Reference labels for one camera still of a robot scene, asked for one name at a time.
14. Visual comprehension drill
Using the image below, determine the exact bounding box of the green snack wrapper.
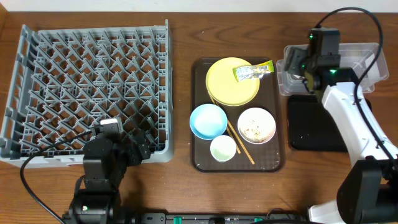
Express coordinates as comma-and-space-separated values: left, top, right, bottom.
233, 60, 274, 82

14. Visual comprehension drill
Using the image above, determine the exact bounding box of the light blue bowl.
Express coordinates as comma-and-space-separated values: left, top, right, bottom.
189, 104, 228, 140

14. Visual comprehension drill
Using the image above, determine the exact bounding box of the black waste tray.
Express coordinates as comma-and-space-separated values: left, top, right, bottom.
287, 95, 348, 152

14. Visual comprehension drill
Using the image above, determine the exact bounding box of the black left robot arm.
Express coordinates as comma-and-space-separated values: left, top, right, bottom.
62, 131, 151, 223

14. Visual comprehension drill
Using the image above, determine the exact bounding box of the grey plastic dishwasher rack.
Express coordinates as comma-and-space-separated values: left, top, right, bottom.
1, 24, 174, 168

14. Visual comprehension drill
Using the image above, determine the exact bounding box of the clear plastic waste bin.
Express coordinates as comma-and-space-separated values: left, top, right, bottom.
275, 43, 389, 96

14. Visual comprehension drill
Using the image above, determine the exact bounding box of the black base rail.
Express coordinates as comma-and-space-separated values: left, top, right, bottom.
141, 211, 308, 224

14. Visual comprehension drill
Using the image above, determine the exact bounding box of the small pale green cup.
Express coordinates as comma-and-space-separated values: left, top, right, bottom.
210, 135, 237, 162

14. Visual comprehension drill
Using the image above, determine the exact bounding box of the dark brown serving tray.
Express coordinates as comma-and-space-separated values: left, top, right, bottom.
189, 57, 285, 172

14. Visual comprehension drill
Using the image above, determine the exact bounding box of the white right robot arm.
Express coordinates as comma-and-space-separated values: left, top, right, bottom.
279, 45, 397, 223

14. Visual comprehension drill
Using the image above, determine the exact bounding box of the wooden chopstick with pattern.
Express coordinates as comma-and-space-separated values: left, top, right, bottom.
227, 119, 255, 165

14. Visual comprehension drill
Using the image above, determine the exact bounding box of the yellow plate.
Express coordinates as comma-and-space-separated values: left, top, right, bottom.
205, 57, 260, 106

